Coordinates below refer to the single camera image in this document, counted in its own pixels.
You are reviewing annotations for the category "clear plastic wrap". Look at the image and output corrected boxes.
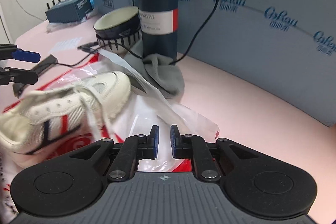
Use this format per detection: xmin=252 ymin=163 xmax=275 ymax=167
xmin=45 ymin=7 xmax=99 ymax=33

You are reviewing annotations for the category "white label sticker sheet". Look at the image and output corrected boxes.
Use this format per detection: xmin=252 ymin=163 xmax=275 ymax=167
xmin=49 ymin=38 xmax=82 ymax=54

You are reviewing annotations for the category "black cable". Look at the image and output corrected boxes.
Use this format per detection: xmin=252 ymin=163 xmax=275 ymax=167
xmin=56 ymin=0 xmax=223 ymax=68

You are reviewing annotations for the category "white shoelace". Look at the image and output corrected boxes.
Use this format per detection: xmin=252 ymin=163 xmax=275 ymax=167
xmin=70 ymin=81 xmax=116 ymax=141

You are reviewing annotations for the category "red white plastic bag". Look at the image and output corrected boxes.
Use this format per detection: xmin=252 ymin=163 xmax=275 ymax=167
xmin=1 ymin=51 xmax=219 ymax=223

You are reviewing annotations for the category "black router with antennas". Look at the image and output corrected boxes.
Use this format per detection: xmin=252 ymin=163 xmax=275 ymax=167
xmin=46 ymin=0 xmax=66 ymax=10

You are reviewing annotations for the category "grey cloth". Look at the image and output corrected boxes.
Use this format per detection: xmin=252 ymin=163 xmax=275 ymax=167
xmin=124 ymin=40 xmax=185 ymax=99

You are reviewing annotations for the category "black smartphone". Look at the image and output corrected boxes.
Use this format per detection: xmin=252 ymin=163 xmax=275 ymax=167
xmin=13 ymin=55 xmax=58 ymax=98

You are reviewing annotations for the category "black pen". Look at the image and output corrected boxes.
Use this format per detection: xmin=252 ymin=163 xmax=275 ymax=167
xmin=77 ymin=42 xmax=98 ymax=50
xmin=81 ymin=47 xmax=100 ymax=54

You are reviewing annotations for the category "striped white ceramic bowl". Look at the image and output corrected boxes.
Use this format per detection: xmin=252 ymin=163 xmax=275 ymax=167
xmin=96 ymin=30 xmax=142 ymax=54

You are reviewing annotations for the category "large blue cardboard box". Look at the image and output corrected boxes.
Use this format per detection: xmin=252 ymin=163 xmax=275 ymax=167
xmin=177 ymin=0 xmax=335 ymax=126

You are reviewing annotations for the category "dark blue vacuum bottle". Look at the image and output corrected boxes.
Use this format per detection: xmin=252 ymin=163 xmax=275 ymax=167
xmin=138 ymin=0 xmax=178 ymax=60

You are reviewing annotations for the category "white sneaker shoe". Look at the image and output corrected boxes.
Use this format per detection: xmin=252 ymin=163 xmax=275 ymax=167
xmin=1 ymin=71 xmax=131 ymax=155

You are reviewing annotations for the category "small dark blue box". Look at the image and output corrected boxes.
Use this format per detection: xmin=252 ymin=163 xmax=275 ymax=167
xmin=45 ymin=0 xmax=93 ymax=23

